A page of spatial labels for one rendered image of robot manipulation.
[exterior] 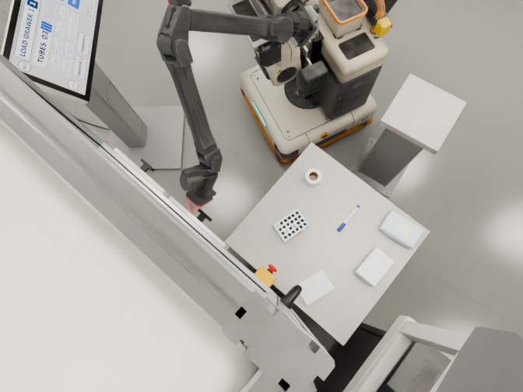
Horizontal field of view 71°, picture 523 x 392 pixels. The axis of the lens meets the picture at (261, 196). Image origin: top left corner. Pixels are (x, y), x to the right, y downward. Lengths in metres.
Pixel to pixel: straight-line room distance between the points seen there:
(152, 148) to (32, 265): 2.21
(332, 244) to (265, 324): 1.27
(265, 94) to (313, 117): 0.32
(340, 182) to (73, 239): 1.35
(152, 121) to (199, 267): 2.37
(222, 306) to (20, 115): 0.26
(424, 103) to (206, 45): 1.67
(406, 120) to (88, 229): 1.57
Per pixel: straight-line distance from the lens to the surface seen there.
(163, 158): 2.52
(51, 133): 0.39
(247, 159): 2.44
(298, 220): 1.51
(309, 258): 1.53
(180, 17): 1.09
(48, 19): 1.80
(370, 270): 1.52
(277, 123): 2.23
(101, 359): 0.35
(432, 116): 1.84
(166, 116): 2.64
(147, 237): 0.31
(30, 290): 0.38
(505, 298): 2.63
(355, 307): 1.55
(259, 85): 2.35
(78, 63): 1.76
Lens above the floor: 2.28
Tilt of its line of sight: 75 degrees down
